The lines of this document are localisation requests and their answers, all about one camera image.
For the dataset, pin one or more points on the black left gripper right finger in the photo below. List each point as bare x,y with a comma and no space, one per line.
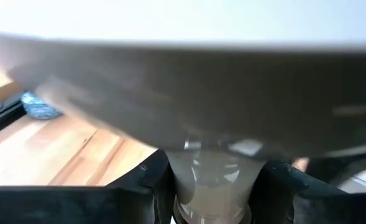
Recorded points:
310,208

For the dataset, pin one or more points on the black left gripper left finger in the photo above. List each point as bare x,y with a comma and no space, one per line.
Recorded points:
77,205

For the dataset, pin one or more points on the white floodlight bulb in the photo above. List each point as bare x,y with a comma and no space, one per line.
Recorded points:
201,93

